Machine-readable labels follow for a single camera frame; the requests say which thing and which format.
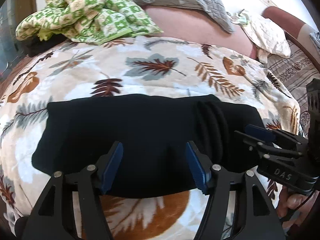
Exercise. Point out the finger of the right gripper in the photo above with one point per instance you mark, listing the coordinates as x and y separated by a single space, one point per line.
262 149
277 136

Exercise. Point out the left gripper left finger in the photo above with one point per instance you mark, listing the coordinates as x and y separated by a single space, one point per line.
53 215

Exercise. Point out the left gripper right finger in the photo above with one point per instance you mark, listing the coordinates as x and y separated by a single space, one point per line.
254 215

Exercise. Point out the black pants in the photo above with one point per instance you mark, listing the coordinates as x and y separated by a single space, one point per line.
153 130

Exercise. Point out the right hand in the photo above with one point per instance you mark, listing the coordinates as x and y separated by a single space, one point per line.
289 201

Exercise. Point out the striped patterned bedspread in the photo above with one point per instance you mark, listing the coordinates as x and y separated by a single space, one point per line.
295 73

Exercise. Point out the cream crumpled cloth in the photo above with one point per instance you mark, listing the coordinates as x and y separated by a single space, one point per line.
268 37

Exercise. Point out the leaf pattern fleece blanket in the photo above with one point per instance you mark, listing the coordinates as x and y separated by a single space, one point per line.
142 65

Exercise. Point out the brown headboard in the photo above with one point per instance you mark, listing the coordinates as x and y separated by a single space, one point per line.
297 30

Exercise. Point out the pink bed sheet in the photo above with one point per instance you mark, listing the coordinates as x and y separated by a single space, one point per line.
197 26

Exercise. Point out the green checkered quilt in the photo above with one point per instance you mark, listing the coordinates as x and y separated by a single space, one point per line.
87 21

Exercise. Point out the wooden glass door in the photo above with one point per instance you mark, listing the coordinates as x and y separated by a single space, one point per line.
12 12

